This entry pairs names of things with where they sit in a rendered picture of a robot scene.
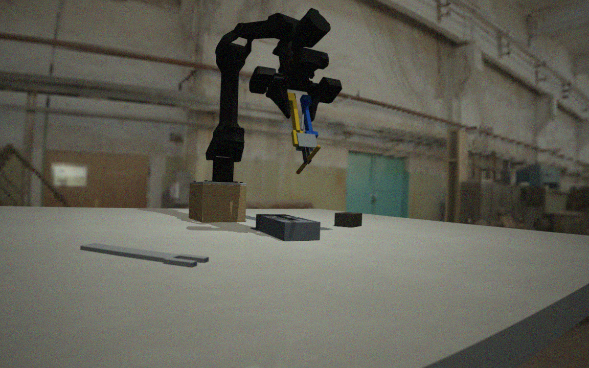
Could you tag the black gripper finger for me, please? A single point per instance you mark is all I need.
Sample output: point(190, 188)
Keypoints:
point(316, 95)
point(277, 91)

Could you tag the grey forked flat bar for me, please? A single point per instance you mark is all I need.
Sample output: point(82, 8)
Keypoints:
point(166, 258)

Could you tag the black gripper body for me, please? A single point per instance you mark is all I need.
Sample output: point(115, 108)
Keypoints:
point(262, 77)

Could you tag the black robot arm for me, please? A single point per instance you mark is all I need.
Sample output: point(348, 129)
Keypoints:
point(294, 35)

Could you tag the orange rod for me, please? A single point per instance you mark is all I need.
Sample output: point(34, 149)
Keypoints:
point(317, 148)

